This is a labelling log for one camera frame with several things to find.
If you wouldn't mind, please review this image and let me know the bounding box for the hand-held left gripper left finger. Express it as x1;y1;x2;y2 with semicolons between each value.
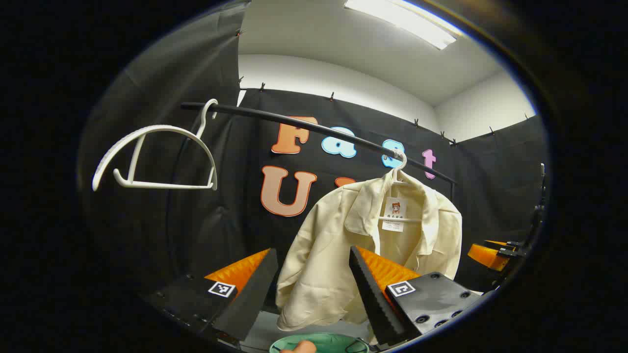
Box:
142;248;279;343

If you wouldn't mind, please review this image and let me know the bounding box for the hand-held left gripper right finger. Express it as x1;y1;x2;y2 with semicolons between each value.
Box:
348;245;482;347

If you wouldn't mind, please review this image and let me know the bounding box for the green laundry hamper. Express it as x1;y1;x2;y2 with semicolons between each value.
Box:
269;332;370;353

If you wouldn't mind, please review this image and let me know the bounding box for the cream shirt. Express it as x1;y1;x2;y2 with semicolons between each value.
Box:
275;170;463;332

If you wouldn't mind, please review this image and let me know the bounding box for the white plastic hanger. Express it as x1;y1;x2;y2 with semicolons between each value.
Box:
92;99;219;192
378;151;423;224

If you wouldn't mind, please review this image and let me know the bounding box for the white paper hang tag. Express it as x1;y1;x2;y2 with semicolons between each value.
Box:
382;197;408;233

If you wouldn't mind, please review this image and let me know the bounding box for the black backdrop cloth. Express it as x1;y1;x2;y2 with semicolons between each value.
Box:
78;5;549;314

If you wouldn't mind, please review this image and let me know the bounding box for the row of black clips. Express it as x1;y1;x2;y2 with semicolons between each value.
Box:
235;28;531;148

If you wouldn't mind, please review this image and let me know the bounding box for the black clothes rail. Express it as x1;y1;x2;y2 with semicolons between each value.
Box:
181;101;458;186

